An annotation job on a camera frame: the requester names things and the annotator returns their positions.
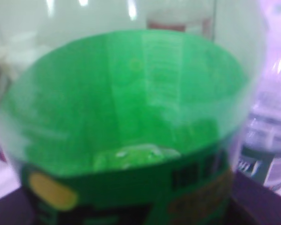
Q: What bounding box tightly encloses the clear water bottle green label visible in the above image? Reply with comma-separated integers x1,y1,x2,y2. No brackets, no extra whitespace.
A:
238,0,281,192

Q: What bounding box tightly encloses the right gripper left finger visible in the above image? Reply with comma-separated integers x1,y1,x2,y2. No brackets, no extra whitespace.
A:
0,187,41,225

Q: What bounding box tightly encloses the green Sprite bottle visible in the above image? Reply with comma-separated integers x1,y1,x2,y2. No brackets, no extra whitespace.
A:
0,0,265,225

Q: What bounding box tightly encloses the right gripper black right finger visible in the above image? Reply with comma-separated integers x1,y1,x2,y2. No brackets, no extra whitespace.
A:
227,172,281,225

